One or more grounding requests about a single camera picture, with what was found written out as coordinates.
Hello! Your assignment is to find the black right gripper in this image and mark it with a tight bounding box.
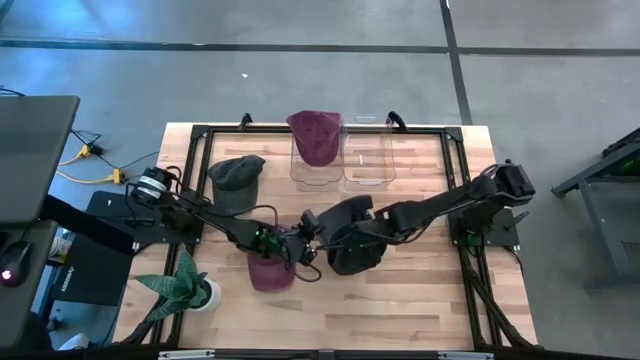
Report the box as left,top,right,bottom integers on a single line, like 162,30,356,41
315,212,402,251

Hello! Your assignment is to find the black baseball cap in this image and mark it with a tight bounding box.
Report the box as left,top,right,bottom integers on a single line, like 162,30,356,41
316,194,390,277

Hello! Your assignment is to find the maroon baseball cap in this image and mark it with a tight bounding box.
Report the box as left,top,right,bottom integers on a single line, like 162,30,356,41
246,223,297,294
285,109,344,168

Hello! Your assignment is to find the clear plastic bin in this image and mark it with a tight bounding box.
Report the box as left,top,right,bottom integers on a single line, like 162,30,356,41
288,115,346,193
341,114,399,193

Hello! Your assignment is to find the grey baseball cap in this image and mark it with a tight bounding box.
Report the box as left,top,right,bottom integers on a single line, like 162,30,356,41
206,154,267,217

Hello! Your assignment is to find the snake plant in white pot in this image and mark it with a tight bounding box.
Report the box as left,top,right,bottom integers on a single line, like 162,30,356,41
133,243,223,323

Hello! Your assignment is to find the black case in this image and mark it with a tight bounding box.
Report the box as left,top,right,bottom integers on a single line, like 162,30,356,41
51,189,146,307

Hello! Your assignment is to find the black desk crossbar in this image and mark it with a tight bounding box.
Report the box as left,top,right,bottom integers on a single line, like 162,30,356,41
38,193,137,257

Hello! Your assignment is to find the white container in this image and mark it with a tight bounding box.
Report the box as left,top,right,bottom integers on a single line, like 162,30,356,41
48,234,72,265

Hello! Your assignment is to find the black metal stand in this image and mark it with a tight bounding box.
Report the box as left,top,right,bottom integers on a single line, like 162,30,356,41
551,127,640,292

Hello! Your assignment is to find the dark desk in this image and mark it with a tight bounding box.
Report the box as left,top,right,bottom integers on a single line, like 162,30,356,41
0,219,60,351

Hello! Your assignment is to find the black computer mouse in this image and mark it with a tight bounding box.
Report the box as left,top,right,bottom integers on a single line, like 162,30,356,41
0,240,33,289

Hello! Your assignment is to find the black camera gantry frame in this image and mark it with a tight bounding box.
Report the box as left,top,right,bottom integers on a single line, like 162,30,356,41
0,344,640,360

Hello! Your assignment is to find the black aluminium table frame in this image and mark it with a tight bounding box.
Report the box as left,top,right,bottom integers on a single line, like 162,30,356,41
117,123,536,351

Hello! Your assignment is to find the silver frame bracket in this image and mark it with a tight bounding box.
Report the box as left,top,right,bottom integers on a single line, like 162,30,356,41
438,351,495,360
158,349,217,360

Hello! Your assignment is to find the yellow power cable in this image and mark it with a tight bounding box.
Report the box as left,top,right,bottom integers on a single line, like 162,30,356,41
57,144,94,167
54,167,126,186

